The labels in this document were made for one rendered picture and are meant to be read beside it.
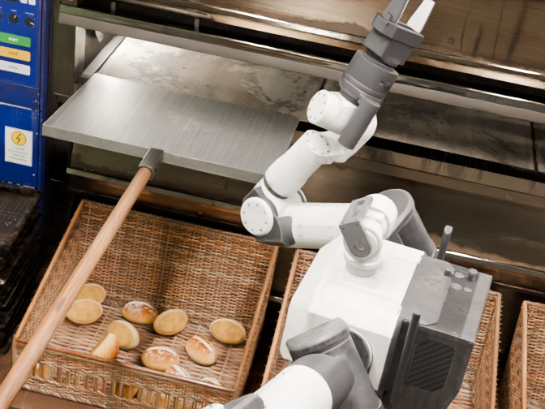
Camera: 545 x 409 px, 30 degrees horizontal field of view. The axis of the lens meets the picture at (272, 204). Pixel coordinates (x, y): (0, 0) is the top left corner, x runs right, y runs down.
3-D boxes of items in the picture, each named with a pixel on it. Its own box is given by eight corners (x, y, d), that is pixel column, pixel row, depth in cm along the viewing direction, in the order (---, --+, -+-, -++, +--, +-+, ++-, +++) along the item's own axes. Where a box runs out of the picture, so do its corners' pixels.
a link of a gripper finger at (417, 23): (424, -5, 184) (405, 25, 186) (436, 4, 183) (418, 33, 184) (428, -3, 185) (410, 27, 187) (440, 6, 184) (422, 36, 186)
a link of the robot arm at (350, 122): (375, 79, 192) (345, 130, 196) (331, 58, 187) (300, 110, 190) (401, 105, 183) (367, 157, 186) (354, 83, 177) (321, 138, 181)
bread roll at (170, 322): (192, 329, 273) (183, 329, 278) (186, 305, 273) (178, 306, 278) (160, 339, 267) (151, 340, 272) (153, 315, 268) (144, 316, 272)
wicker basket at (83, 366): (75, 277, 290) (79, 195, 275) (268, 321, 285) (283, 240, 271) (7, 388, 248) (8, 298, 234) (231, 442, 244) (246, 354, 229)
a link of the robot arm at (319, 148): (375, 105, 192) (332, 148, 200) (338, 88, 187) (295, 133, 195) (381, 130, 188) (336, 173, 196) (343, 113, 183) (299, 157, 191)
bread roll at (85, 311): (65, 299, 267) (62, 300, 273) (66, 325, 267) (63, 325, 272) (102, 297, 271) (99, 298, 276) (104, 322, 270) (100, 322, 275)
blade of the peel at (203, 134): (272, 187, 230) (274, 177, 228) (41, 135, 235) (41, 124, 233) (299, 118, 260) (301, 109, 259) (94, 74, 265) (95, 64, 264)
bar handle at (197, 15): (70, 11, 238) (72, 10, 239) (207, 40, 235) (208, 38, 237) (73, -14, 236) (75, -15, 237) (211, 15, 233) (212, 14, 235)
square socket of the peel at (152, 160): (152, 181, 224) (153, 168, 223) (135, 178, 225) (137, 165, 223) (164, 162, 232) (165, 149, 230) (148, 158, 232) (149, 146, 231)
